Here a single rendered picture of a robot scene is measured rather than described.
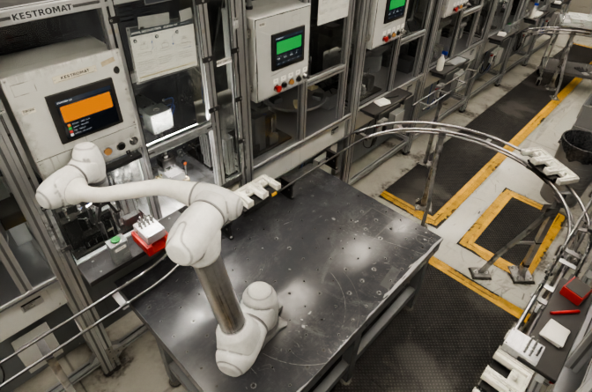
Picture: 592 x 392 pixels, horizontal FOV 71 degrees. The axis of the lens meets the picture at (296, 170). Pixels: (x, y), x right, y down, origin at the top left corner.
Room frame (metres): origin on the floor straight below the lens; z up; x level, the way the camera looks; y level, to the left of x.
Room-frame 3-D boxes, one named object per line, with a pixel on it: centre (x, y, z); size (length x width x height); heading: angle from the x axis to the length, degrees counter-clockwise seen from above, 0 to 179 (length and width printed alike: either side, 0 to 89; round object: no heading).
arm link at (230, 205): (1.10, 0.28, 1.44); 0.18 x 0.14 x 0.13; 72
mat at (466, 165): (4.81, -2.96, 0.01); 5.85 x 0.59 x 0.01; 137
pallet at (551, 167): (2.21, -1.66, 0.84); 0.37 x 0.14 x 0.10; 15
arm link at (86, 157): (1.28, 0.81, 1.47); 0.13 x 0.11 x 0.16; 162
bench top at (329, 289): (1.52, 0.02, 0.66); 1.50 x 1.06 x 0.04; 137
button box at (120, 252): (1.30, 0.82, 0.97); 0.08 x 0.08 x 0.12; 47
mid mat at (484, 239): (2.49, -1.84, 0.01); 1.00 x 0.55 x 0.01; 137
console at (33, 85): (1.48, 0.93, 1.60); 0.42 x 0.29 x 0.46; 137
